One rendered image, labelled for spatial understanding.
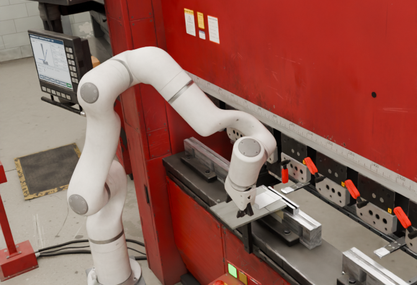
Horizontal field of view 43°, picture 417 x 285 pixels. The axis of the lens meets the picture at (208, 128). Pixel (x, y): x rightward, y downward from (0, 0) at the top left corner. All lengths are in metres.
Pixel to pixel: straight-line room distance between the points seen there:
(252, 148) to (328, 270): 0.82
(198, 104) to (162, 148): 1.53
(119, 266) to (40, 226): 2.43
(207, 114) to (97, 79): 0.31
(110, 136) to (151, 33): 1.21
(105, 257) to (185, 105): 0.66
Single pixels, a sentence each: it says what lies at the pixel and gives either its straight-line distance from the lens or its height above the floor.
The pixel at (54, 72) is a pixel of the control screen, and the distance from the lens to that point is 2.93.
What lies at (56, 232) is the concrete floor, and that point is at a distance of 4.12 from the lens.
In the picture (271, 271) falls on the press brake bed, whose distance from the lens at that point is 2.25.
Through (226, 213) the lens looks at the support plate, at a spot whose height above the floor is 1.00.
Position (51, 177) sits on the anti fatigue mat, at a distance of 4.87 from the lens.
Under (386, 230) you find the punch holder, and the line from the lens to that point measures 1.76.
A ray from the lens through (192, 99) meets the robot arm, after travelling 1.38.
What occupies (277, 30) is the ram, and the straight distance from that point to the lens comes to 1.89.
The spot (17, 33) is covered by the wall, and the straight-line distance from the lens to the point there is 8.85.
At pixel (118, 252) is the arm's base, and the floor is 1.14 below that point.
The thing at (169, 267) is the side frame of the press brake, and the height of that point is 0.14.
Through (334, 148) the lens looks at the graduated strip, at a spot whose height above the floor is 1.39.
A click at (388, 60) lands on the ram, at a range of 1.53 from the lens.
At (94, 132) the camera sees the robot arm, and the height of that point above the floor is 1.59.
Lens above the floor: 2.20
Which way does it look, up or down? 24 degrees down
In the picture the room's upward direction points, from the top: 5 degrees counter-clockwise
